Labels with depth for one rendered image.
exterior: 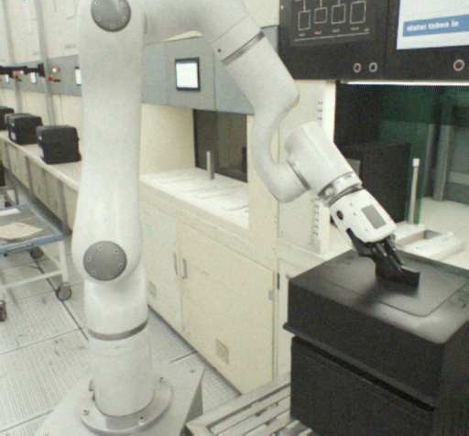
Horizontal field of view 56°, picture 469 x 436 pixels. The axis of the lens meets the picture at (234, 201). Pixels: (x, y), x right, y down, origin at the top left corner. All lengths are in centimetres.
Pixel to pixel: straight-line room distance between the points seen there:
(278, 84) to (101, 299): 51
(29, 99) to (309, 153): 486
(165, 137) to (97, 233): 200
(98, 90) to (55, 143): 274
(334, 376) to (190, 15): 67
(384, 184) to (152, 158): 151
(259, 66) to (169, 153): 201
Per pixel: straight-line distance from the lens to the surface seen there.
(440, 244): 153
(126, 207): 78
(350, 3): 127
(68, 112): 409
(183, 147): 281
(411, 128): 175
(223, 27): 80
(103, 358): 94
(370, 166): 158
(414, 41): 114
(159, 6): 83
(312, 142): 87
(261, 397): 104
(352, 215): 82
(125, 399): 98
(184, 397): 104
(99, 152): 79
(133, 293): 90
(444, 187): 212
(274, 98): 81
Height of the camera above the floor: 142
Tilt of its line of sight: 16 degrees down
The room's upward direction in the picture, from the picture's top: 1 degrees counter-clockwise
